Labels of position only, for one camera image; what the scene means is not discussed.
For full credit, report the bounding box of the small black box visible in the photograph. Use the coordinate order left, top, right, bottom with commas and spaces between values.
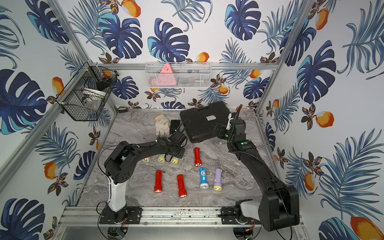
170, 120, 181, 134

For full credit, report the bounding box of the light green flashlight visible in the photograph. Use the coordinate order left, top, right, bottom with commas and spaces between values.
158, 154, 166, 163
171, 156, 180, 165

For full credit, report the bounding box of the black wire basket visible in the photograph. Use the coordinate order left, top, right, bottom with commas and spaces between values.
56, 62, 119, 122

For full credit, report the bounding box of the white work glove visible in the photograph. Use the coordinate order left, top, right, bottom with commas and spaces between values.
155, 114, 170, 136

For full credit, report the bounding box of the blue flashlight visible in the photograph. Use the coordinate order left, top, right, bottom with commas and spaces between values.
199, 168, 209, 189

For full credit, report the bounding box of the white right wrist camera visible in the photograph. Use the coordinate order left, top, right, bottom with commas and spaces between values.
226, 113, 234, 131

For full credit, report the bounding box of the purple flashlight lower right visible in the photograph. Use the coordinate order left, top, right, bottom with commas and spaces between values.
214, 168, 222, 191

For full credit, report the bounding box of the pink triangle object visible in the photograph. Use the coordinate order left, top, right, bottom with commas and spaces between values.
154, 63, 177, 87

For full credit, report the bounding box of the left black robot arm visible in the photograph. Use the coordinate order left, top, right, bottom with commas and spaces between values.
104, 131, 188, 213

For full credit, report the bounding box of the black plastic tool case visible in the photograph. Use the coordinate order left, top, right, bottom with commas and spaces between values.
180, 102, 231, 143

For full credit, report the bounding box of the white wire shelf basket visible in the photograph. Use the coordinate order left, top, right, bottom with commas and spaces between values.
145, 62, 212, 88

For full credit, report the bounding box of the black tape roll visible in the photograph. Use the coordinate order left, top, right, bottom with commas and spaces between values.
117, 107, 128, 113

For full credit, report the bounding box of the red flashlight lower left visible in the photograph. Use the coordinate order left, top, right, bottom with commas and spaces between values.
154, 170, 163, 193

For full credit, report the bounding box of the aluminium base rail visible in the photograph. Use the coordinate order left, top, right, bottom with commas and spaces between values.
58, 205, 304, 228

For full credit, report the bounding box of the red flashlight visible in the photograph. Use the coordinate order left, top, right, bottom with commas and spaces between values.
154, 170, 163, 193
194, 148, 202, 167
177, 175, 188, 198

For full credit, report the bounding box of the red flashlight upper right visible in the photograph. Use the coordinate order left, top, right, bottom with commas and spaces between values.
194, 148, 202, 167

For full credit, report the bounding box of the red flashlight lower middle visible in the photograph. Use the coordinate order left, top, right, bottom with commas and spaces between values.
177, 175, 188, 198

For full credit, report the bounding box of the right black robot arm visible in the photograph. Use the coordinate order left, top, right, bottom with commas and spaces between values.
214, 119, 300, 232

